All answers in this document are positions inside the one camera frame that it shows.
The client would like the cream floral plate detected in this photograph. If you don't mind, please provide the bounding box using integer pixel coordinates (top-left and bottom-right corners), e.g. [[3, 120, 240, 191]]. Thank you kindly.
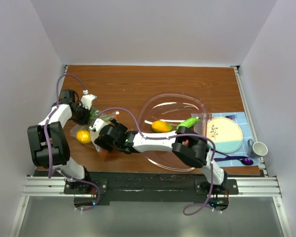
[[207, 117, 244, 154]]

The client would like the blue checkered placemat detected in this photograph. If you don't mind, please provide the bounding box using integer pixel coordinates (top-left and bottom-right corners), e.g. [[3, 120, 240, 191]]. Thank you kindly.
[[207, 112, 252, 167]]

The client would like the purple plastic spoon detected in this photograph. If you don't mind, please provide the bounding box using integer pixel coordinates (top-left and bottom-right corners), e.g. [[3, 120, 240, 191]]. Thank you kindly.
[[214, 156, 254, 166]]

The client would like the purple cable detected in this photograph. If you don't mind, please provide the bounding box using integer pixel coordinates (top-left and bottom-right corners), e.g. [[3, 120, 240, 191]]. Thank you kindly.
[[44, 74, 101, 211], [92, 107, 217, 216]]

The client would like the clear pink plastic tray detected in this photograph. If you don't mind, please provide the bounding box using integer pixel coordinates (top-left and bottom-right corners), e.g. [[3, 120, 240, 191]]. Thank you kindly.
[[137, 93, 212, 172]]

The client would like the purple plastic fork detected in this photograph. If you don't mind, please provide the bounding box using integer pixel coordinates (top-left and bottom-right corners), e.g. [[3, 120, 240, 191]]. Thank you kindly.
[[225, 114, 237, 119]]

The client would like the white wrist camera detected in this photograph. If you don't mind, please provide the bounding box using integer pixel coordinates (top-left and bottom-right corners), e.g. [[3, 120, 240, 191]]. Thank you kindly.
[[80, 89, 97, 110], [89, 118, 109, 133]]

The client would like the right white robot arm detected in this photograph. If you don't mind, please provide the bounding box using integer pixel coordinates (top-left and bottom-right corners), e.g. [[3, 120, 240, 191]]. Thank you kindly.
[[89, 118, 227, 194]]

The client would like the white blue-handled mug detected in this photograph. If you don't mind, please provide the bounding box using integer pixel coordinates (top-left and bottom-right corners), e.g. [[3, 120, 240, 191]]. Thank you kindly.
[[247, 139, 268, 158]]

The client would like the orange fake mango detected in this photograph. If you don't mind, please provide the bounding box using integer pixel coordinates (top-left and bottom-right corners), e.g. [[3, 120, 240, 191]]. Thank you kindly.
[[151, 120, 173, 133]]

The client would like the light green fake cucumber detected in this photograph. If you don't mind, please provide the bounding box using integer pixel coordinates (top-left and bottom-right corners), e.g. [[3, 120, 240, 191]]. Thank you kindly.
[[176, 117, 200, 130]]

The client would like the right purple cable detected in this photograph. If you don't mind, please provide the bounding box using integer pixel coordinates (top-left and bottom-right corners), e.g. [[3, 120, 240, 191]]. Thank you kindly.
[[92, 107, 217, 216]]

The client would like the clear zip top bag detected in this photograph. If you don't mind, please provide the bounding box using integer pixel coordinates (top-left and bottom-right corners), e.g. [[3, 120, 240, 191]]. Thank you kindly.
[[70, 123, 109, 160]]

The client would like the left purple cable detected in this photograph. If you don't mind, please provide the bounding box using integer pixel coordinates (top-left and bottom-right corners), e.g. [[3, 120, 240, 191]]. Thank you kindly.
[[44, 74, 101, 211]]

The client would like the yellow fake lemon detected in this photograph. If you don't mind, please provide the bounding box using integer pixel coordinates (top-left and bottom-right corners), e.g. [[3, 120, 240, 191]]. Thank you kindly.
[[76, 130, 91, 144]]

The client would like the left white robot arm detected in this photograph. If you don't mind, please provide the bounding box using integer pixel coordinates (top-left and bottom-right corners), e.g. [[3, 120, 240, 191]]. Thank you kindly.
[[27, 89, 97, 194]]

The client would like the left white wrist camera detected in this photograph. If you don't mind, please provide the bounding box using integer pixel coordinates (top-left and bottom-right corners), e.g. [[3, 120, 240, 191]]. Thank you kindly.
[[80, 89, 97, 110]]

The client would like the green fake vegetable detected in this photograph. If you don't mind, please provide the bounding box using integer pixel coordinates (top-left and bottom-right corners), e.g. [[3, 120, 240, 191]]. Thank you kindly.
[[88, 108, 100, 124]]

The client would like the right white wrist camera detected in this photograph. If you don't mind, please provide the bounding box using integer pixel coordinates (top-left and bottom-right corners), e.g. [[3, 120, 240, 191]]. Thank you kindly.
[[89, 118, 109, 133]]

